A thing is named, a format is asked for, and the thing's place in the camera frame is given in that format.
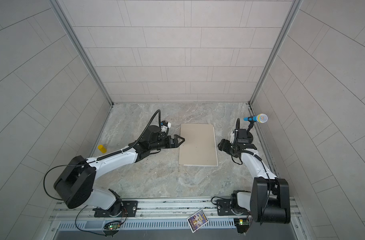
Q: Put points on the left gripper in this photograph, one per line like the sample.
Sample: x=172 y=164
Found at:
x=168 y=145

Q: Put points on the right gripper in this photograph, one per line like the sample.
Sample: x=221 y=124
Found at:
x=224 y=144

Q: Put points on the beige paper folder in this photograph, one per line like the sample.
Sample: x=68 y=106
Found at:
x=199 y=147

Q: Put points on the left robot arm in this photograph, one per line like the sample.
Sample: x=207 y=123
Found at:
x=75 y=185

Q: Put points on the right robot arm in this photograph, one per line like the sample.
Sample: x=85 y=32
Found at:
x=269 y=199

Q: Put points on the blue yellow microphone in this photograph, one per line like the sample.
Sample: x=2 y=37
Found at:
x=261 y=118

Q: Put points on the yellow cylinder block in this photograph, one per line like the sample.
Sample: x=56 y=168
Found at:
x=102 y=149

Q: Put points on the colourful card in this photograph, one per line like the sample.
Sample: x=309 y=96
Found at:
x=197 y=220

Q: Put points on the right circuit board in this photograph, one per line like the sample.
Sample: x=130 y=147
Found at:
x=242 y=225

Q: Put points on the left green circuit board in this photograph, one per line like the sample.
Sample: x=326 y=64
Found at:
x=112 y=226

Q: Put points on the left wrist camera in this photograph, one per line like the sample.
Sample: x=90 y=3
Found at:
x=166 y=124

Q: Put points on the aluminium rail frame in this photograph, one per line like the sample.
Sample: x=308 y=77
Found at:
x=158 y=208

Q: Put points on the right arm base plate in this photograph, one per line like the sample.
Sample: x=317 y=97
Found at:
x=225 y=208

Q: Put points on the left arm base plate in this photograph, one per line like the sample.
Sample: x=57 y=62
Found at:
x=118 y=210

